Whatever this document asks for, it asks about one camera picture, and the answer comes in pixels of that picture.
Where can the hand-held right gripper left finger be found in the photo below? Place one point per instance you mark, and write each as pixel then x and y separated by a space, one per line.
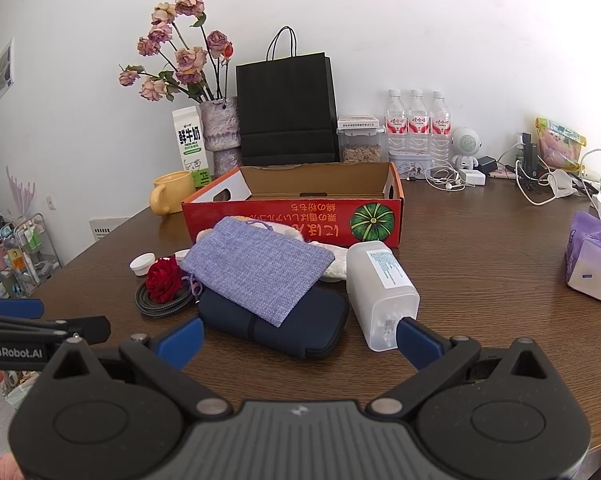
pixel 183 342

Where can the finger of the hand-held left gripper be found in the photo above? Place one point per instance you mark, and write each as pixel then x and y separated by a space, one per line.
pixel 15 308
pixel 93 330

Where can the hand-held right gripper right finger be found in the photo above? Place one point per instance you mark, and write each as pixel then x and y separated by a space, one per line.
pixel 420 342

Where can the red rose flower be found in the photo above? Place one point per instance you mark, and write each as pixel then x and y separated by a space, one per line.
pixel 163 280

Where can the white plastic bottle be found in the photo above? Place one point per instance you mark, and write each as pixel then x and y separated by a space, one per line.
pixel 375 290

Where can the white bottle cap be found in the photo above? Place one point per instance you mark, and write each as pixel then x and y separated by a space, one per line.
pixel 141 264
pixel 182 255

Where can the white paper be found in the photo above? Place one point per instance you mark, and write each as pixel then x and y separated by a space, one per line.
pixel 336 266

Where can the navy zip case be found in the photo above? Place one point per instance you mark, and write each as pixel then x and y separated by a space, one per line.
pixel 305 330

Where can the yellow white plush toy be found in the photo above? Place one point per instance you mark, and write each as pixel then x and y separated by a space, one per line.
pixel 290 234

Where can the red cardboard box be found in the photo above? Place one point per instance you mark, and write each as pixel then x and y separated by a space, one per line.
pixel 290 215

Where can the metal storage rack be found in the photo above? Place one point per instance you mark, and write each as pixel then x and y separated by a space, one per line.
pixel 28 260

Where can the purple feather decoration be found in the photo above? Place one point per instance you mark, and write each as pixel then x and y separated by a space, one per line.
pixel 21 195

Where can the pink clothing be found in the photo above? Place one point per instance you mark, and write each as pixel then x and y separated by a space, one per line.
pixel 3 470

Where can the yellow mug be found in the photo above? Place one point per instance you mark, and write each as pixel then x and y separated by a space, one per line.
pixel 173 192

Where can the white charger box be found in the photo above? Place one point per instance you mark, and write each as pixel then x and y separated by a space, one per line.
pixel 473 177

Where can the white printed tin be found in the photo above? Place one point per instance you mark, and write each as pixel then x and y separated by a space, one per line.
pixel 410 165

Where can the black power adapter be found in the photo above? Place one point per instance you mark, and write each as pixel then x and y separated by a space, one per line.
pixel 487 164

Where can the purple tissue pack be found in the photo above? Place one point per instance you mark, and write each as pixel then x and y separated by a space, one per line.
pixel 592 260

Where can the white milk carton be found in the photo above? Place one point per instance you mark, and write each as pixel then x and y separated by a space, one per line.
pixel 188 145

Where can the clear seed container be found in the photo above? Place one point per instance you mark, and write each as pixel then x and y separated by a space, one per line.
pixel 360 152

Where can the white face mask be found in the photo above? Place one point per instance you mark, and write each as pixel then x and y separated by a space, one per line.
pixel 562 182

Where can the water bottle red label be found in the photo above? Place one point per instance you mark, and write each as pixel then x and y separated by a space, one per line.
pixel 440 125
pixel 417 122
pixel 395 122

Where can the black upright device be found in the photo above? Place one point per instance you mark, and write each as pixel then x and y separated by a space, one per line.
pixel 529 152

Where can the purple mottled vase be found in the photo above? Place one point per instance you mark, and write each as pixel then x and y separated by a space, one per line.
pixel 220 125

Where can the yellow snack packet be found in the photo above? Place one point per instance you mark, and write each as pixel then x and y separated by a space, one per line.
pixel 560 145

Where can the black paper bag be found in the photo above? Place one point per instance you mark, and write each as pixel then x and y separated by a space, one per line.
pixel 285 105

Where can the white wall outlet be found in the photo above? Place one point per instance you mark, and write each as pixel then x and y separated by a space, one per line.
pixel 51 202

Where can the wall paper notice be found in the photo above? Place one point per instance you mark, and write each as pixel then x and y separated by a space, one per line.
pixel 4 67

